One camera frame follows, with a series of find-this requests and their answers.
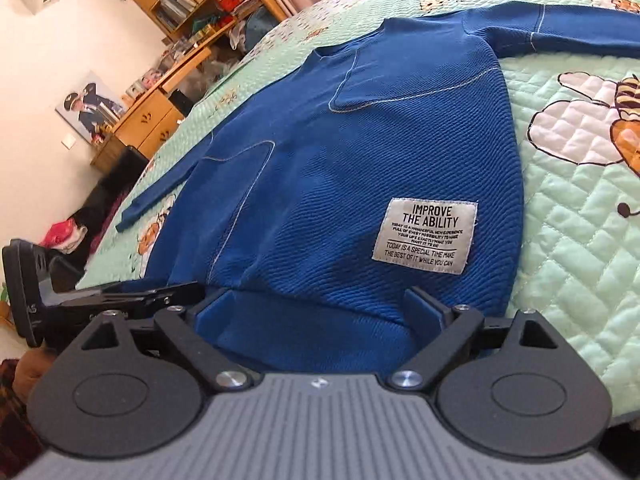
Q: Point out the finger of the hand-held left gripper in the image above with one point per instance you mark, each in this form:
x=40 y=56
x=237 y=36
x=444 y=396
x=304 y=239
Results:
x=175 y=292

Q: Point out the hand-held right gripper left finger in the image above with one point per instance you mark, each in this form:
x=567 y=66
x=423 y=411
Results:
x=215 y=310

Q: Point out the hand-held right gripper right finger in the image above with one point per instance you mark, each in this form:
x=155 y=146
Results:
x=420 y=307

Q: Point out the blue knit sweater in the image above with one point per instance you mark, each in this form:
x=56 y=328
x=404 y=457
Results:
x=350 y=160

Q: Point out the person's left forearm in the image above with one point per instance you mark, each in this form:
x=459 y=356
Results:
x=12 y=425

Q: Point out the person's left hand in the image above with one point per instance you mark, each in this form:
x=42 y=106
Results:
x=30 y=367

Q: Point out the pink red cloth pile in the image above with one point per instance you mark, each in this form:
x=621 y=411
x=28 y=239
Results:
x=62 y=235

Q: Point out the green quilted bedspread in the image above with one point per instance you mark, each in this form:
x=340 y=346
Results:
x=575 y=260

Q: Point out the wooden desk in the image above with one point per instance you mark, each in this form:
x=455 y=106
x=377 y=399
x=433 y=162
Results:
x=145 y=125

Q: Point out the black box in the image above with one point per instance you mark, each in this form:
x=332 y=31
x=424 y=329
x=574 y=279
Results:
x=181 y=102

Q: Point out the white plastic bag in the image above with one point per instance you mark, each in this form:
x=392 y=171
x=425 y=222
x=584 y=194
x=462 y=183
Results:
x=237 y=37

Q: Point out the blue bag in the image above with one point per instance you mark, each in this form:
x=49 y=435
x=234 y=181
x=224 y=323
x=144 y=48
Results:
x=262 y=27

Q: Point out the white light switch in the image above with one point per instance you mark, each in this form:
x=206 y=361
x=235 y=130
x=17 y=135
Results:
x=69 y=140

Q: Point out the wall poster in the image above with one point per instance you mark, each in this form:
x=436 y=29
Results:
x=90 y=107

